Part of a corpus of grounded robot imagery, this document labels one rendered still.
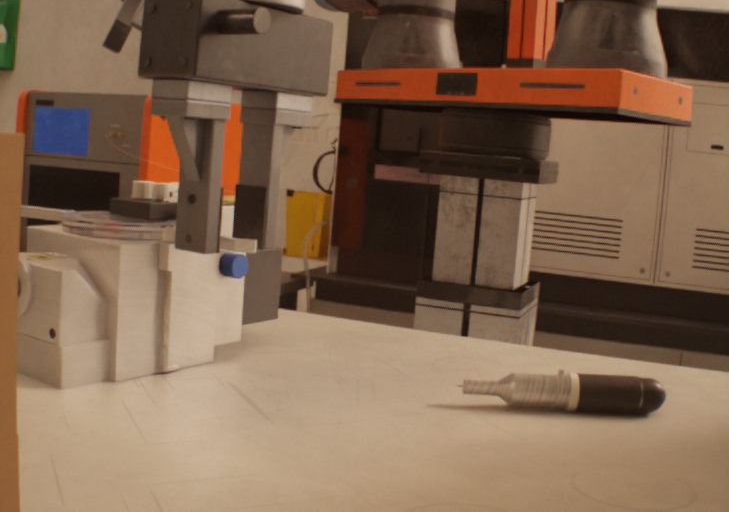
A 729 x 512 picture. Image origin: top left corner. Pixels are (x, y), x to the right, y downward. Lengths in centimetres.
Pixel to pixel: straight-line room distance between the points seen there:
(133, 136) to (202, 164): 130
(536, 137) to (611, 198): 91
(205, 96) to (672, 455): 34
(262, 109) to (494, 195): 65
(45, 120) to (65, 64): 224
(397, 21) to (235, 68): 82
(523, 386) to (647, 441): 9
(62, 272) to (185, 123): 12
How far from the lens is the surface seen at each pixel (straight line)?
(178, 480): 44
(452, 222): 121
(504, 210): 119
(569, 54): 109
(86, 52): 415
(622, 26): 109
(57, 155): 196
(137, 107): 184
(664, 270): 211
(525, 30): 129
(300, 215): 233
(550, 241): 213
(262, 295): 74
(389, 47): 133
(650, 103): 108
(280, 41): 57
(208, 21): 52
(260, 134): 59
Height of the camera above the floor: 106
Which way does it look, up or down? 6 degrees down
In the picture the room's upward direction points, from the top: 5 degrees clockwise
